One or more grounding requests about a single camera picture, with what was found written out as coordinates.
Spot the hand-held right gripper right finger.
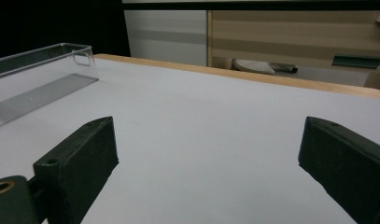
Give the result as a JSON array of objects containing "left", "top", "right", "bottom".
[{"left": 298, "top": 116, "right": 380, "bottom": 224}]

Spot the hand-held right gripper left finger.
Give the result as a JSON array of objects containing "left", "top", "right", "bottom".
[{"left": 33, "top": 116, "right": 120, "bottom": 224}]

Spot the clear plastic container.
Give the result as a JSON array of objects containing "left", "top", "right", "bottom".
[{"left": 0, "top": 42, "right": 100, "bottom": 132}]

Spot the grey blurred object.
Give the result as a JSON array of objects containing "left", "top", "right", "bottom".
[{"left": 232, "top": 58, "right": 299, "bottom": 77}]

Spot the wooden table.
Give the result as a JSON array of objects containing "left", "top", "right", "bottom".
[{"left": 93, "top": 53, "right": 380, "bottom": 101}]

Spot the wooden desk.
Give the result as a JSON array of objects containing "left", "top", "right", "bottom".
[{"left": 206, "top": 9, "right": 380, "bottom": 92}]

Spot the white cabinet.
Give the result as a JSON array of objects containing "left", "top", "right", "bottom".
[{"left": 123, "top": 9, "right": 209, "bottom": 67}]

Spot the black horizontal frame bar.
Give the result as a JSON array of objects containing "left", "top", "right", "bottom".
[{"left": 121, "top": 1, "right": 380, "bottom": 11}]

